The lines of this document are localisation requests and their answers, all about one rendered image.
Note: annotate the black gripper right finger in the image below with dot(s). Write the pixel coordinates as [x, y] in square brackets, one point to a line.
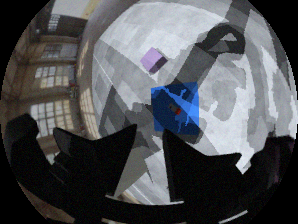
[186, 167]

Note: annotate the blue translucent square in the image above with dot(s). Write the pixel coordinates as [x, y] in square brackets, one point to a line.
[184, 96]

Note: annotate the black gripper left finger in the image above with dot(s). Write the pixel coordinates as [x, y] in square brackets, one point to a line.
[107, 156]

